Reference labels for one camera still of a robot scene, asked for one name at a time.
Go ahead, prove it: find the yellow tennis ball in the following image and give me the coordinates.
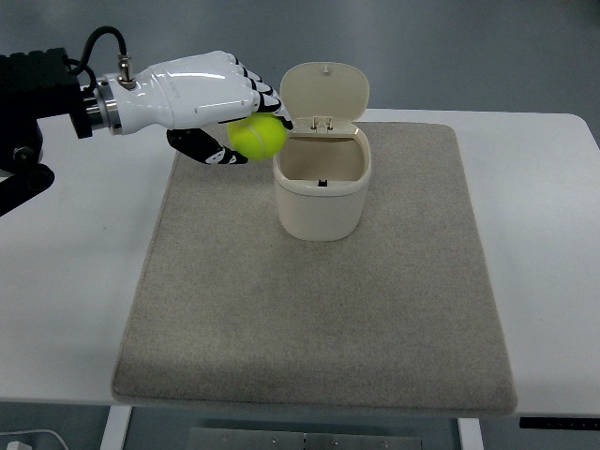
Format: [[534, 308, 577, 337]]
[[227, 112, 288, 161]]

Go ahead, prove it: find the white left table leg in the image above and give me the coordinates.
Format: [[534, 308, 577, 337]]
[[99, 406, 132, 450]]

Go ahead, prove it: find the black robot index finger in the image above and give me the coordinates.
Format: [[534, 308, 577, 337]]
[[255, 93, 293, 130]]

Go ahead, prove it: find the white right table leg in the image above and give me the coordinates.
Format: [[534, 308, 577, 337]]
[[457, 418, 484, 450]]

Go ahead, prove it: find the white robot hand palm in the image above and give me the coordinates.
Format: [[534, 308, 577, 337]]
[[96, 51, 259, 135]]

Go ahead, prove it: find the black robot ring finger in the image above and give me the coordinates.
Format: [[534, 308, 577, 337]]
[[241, 66, 263, 85]]

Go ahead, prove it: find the white table leg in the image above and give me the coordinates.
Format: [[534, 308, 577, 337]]
[[457, 418, 484, 450], [99, 406, 132, 450]]

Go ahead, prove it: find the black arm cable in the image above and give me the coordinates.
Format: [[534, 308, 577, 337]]
[[63, 25, 135, 90]]

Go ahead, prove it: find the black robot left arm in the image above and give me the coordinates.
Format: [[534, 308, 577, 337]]
[[1, 48, 293, 214]]

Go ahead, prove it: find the white cable on floor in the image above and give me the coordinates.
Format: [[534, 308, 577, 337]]
[[0, 428, 70, 450]]

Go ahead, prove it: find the beige lidded bin box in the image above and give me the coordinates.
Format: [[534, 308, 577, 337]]
[[273, 62, 371, 241]]

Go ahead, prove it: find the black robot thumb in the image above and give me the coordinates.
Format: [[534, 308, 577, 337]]
[[166, 128, 248, 165]]

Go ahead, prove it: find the black table control panel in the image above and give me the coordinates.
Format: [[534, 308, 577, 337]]
[[519, 417, 600, 431]]

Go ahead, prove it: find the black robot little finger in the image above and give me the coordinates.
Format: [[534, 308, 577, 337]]
[[229, 54, 249, 74]]

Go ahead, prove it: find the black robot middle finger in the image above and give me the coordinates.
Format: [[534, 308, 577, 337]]
[[250, 79, 280, 101]]

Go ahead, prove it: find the grey felt mat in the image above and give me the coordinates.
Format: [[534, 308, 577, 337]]
[[112, 123, 517, 416]]

